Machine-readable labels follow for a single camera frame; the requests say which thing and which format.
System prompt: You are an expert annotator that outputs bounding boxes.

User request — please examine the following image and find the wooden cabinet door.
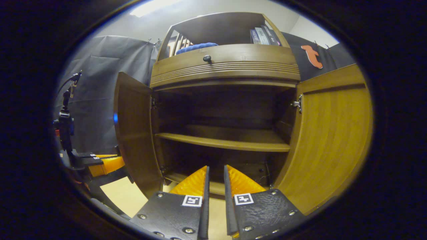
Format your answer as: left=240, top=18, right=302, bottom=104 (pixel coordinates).
left=274, top=63, right=373, bottom=215
left=113, top=72, right=164, bottom=199

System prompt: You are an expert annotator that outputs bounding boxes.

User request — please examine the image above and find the wooden cabinet drawer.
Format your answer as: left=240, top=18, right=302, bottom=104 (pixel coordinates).
left=149, top=43, right=301, bottom=90

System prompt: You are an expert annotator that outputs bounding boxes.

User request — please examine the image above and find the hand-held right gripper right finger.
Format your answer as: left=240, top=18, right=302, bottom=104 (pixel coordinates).
left=224, top=164, right=307, bottom=239

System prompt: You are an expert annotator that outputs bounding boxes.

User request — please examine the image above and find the light grey book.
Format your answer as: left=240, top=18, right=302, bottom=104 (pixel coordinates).
left=255, top=27, right=271, bottom=45

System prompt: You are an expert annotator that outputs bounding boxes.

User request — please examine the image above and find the black book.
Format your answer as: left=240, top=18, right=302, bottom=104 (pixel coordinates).
left=261, top=24, right=282, bottom=46

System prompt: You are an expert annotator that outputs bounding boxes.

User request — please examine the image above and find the metal right door hinge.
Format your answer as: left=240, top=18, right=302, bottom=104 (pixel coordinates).
left=290, top=94, right=303, bottom=114

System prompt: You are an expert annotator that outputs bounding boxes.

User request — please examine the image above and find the blue folded towel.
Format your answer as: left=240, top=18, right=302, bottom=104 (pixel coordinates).
left=175, top=42, right=219, bottom=55

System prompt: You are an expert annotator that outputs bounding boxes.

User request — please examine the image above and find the wooden double-door shoe cabinet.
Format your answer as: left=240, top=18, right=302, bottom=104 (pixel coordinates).
left=113, top=12, right=373, bottom=215

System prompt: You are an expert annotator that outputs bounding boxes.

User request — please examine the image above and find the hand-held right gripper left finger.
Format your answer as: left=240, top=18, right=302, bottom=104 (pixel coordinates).
left=129, top=165, right=210, bottom=240

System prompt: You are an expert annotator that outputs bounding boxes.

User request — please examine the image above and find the wooden inner cabinet shelf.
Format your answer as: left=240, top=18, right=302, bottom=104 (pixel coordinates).
left=155, top=125, right=291, bottom=153

